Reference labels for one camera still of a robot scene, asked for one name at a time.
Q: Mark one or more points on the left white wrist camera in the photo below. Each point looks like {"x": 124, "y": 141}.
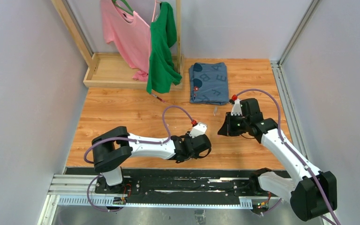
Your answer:
{"x": 197, "y": 130}

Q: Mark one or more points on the clear pen cap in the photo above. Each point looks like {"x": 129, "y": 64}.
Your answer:
{"x": 215, "y": 111}

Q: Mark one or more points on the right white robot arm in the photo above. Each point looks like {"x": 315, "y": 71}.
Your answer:
{"x": 310, "y": 191}

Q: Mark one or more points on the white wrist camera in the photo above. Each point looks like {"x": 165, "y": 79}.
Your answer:
{"x": 236, "y": 108}
{"x": 197, "y": 130}

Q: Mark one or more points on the folded blue t-shirt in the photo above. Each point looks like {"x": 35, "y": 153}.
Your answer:
{"x": 209, "y": 83}

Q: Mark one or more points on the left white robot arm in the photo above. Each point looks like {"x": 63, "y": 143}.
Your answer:
{"x": 114, "y": 147}

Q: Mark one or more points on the red pen near rack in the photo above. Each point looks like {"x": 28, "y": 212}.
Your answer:
{"x": 157, "y": 97}

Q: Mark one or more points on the wooden clothes rack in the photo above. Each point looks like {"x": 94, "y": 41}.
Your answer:
{"x": 110, "y": 69}

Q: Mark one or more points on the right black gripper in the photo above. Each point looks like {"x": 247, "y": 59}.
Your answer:
{"x": 227, "y": 125}

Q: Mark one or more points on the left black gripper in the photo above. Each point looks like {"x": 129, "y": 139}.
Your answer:
{"x": 203, "y": 146}

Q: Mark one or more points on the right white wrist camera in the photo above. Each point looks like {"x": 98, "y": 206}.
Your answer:
{"x": 236, "y": 108}

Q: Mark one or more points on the pink t-shirt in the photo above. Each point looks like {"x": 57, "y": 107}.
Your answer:
{"x": 131, "y": 36}

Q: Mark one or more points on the green clothes hanger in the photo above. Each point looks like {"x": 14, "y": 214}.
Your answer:
{"x": 123, "y": 5}

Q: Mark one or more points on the green t-shirt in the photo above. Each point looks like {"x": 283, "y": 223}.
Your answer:
{"x": 162, "y": 74}

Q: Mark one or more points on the aluminium frame rail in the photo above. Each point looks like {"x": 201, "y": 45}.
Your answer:
{"x": 69, "y": 202}

